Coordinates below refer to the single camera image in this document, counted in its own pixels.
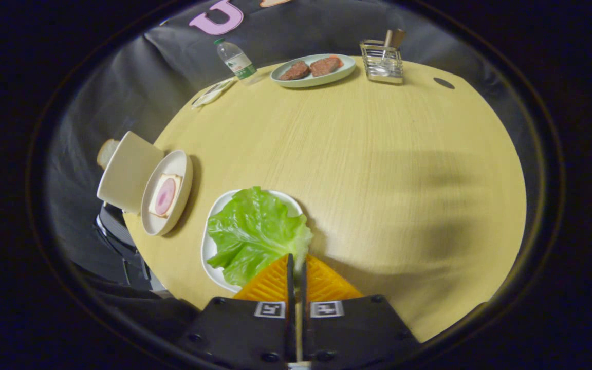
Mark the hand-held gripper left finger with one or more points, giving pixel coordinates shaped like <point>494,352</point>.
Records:
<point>290,288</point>

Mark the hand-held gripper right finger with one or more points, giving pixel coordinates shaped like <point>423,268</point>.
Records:
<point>304,293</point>

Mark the green lettuce leaf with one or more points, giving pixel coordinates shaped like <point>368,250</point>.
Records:
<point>255,234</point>

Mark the white plate under lettuce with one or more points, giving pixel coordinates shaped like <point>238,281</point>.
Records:
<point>211,246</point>

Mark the bread slice with ham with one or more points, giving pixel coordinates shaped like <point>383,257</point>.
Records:
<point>165,195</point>

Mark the round white plate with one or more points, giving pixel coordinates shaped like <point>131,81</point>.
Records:
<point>172,169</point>

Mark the black chair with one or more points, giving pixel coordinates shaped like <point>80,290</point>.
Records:
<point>121,241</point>

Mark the pale green oval plate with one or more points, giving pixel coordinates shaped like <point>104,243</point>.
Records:
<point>296,82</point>

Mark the brown meat patty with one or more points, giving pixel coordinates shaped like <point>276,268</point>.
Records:
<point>295,71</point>
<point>325,66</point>

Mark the plain bread slice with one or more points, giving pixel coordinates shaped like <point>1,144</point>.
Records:
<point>105,153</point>

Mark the clear plastic water bottle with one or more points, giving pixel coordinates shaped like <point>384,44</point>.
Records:
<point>237,62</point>

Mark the black backdrop cloth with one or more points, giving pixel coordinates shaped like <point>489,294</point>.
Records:
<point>121,92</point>

